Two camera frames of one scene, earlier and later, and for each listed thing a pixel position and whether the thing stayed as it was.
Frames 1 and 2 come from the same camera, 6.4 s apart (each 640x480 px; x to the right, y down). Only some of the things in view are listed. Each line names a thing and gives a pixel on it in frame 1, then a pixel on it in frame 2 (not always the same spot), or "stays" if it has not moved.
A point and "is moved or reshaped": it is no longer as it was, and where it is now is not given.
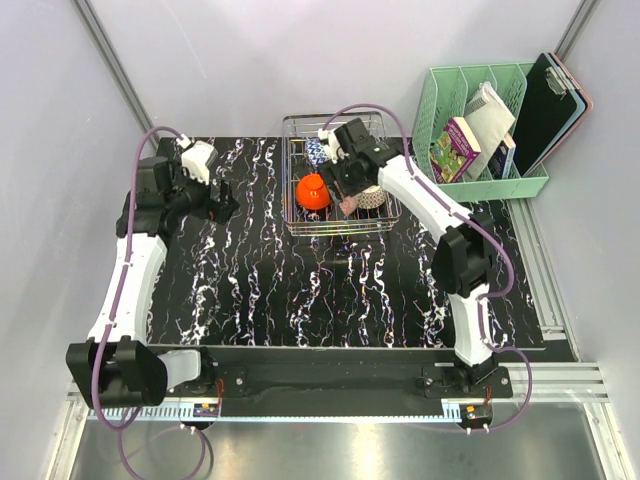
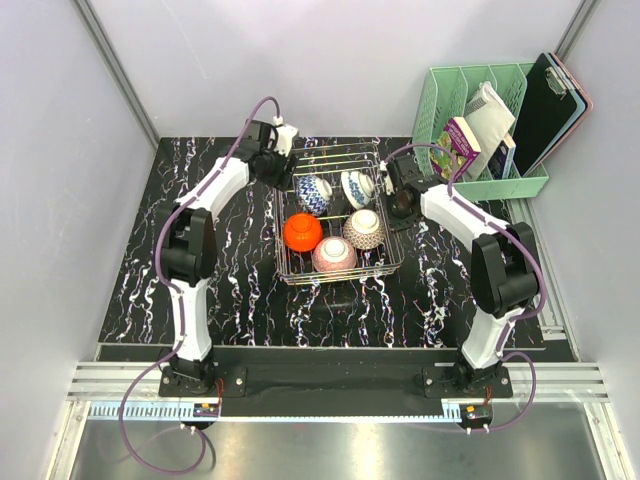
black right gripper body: x=343 y=173 → x=400 y=218
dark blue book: x=500 y=165 stays
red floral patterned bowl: x=348 y=204 → x=334 y=253
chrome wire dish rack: x=331 y=178 is moved or reshaped
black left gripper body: x=192 y=197 → x=274 y=174
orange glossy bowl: x=312 y=192 → x=303 y=232
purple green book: x=452 y=153 stays
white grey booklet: x=491 y=119 stays
